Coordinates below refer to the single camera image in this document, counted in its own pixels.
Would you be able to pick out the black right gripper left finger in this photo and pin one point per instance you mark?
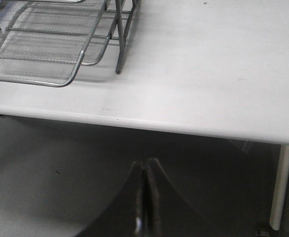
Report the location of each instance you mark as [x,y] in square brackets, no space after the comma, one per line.
[125,215]

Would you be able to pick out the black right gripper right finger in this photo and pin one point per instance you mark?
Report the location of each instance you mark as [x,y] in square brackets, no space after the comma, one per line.
[169,215]

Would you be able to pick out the silver mesh tray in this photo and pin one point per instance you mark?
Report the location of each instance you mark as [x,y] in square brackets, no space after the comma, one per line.
[55,31]
[47,74]

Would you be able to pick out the white table leg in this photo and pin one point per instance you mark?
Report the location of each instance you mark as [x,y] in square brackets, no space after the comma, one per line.
[280,189]

